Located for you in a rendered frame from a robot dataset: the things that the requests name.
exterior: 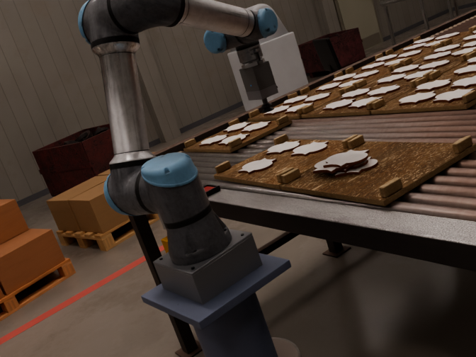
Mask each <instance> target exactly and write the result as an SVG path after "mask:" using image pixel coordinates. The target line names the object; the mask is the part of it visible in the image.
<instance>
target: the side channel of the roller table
mask: <svg viewBox="0 0 476 357"><path fill-rule="evenodd" d="M475 15H476V9H473V10H471V11H469V12H467V13H464V14H463V15H460V16H458V17H456V18H453V19H451V20H449V21H446V22H445V23H442V24H440V25H438V26H436V27H434V28H431V29H429V30H427V31H424V32H423V33H420V34H418V35H415V36H414V37H412V38H409V39H407V40H404V41H402V42H400V43H398V44H396V45H393V46H392V47H389V48H387V49H385V50H382V51H380V52H378V53H375V54H374V55H371V56H369V57H367V58H365V59H362V60H360V61H358V62H355V63H353V64H351V65H349V66H347V67H344V68H343V69H340V70H338V71H336V72H333V73H331V74H329V75H326V76H324V77H322V78H320V79H318V80H316V81H313V82H311V83H309V84H306V85H304V86H302V87H300V88H298V89H296V90H294V91H291V92H289V93H287V94H284V95H282V96H280V97H278V98H275V99H273V100H272V101H269V102H268V103H272V106H271V107H275V106H277V105H279V104H281V103H284V101H287V100H288V95H290V94H293V93H295V92H297V94H298V95H301V93H300V90H301V89H303V88H305V87H309V88H310V90H313V89H315V88H317V87H318V86H321V85H323V84H325V83H327V82H330V81H332V80H333V79H334V74H336V73H338V72H343V75H345V74H346V72H345V70H346V69H348V68H349V67H353V70H356V69H358V68H360V67H363V66H365V65H367V64H369V63H371V62H374V61H375V56H376V55H378V54H380V53H382V54H383V57H384V56H386V54H385V51H387V50H390V49H393V50H394V52H395V51H397V50H400V49H402V48H403V47H406V46H408V45H411V44H412V43H414V41H413V39H414V38H417V37H419V36H421V39H424V38H427V37H429V36H432V35H433V34H436V33H438V32H441V31H442V30H445V29H447V28H449V27H451V26H454V25H455V24H458V23H459V22H462V21H464V20H466V19H468V18H471V17H472V16H475ZM262 105H263V104H262ZM262 105H260V106H258V107H255V108H253V109H251V110H248V111H247V112H245V113H242V114H240V115H238V116H235V117H233V118H231V119H229V120H226V121H225V122H223V123H220V124H218V125H215V126H213V127H211V128H209V129H207V130H204V131H202V132H199V133H198V134H196V135H193V136H191V137H189V138H186V139H184V140H182V141H180V142H177V143H176V144H173V145H171V146H169V147H166V148H164V149H162V150H160V151H158V152H155V153H154V155H155V156H156V157H158V156H160V155H165V154H168V153H173V152H180V151H183V149H184V148H185V145H184V142H186V141H188V140H191V139H193V138H194V139H195V140H196V142H199V141H201V140H204V139H205V138H207V137H210V136H212V135H214V134H216V133H219V132H221V131H223V130H226V129H227V128H228V127H229V124H228V122H230V121H232V120H234V119H237V118H239V122H240V123H243V122H246V121H247V120H248V118H249V113H250V112H252V111H254V110H256V109H259V112H260V113H261V112H262V110H263V109H262V108H261V107H262Z"/></svg>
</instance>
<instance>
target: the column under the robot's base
mask: <svg viewBox="0 0 476 357"><path fill-rule="evenodd" d="M259 256H260V258H261V261H262V264H263V265H262V266H260V267H258V268H257V269H256V270H254V271H252V272H251V273H250V274H248V275H247V276H245V277H243V278H242V279H241V280H239V281H237V282H236V283H235V284H234V285H232V286H230V287H229V288H228V289H226V290H224V291H223V292H221V293H220V294H219V295H217V296H215V297H214V298H213V299H211V300H209V301H208V302H206V303H205V304H204V305H203V304H200V303H199V302H196V301H193V300H190V299H188V298H186V297H183V296H181V295H178V294H176V293H173V292H171V291H168V290H165V289H164V288H163V286H162V284H159V285H158V286H157V287H155V288H153V289H151V290H150V291H148V292H147V293H145V294H144V295H142V296H141V298H142V300H143V302H144V303H146V304H148V305H150V306H152V307H155V308H157V309H158V310H161V311H162V312H165V313H167V314H169V315H171V316H173V317H176V318H178V319H180V320H182V321H184V322H186V323H189V324H191V325H193V328H194V329H195V332H196V335H197V337H198V340H199V342H200V345H201V348H202V350H203V353H204V355H205V357H278V354H277V352H276V349H275V346H274V344H273V340H272V338H271V335H270V332H269V330H268V326H267V324H266V320H265V318H264V314H263V312H262V310H261V306H260V304H259V300H258V298H257V296H256V291H257V290H259V289H261V288H262V287H264V286H265V285H266V284H267V283H269V282H271V281H272V280H273V279H274V278H276V277H278V276H279V275H280V274H282V273H283V272H285V271H286V270H288V269H289V268H290V267H291V264H290V260H288V259H283V258H279V257H276V256H270V255H267V254H261V253H259Z"/></svg>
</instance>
